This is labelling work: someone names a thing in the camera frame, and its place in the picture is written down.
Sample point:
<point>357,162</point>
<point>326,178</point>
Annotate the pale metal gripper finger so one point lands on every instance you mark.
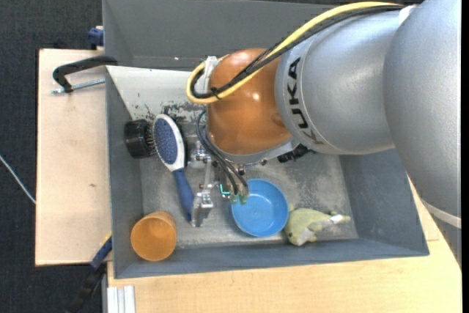
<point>203,202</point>
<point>207,174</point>

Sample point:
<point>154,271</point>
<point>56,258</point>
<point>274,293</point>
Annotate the blue and white hairbrush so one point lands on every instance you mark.
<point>169,143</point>

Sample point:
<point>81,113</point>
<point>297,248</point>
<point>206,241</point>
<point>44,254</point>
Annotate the black round jar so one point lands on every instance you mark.
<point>136,139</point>

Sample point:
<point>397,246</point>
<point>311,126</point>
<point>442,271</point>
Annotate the blue plastic bowl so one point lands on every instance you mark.
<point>261,210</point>

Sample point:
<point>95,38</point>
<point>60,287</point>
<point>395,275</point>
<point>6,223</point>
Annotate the orange plastic cup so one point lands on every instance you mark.
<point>154,236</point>

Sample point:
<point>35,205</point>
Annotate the green plush toy animal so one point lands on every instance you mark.
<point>306,225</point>

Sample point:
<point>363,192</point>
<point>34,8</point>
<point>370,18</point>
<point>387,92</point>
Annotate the pale wood flat board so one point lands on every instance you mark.
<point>69,165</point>

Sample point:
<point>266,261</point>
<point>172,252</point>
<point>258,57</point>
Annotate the grey metal bin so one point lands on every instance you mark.
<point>146,29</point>

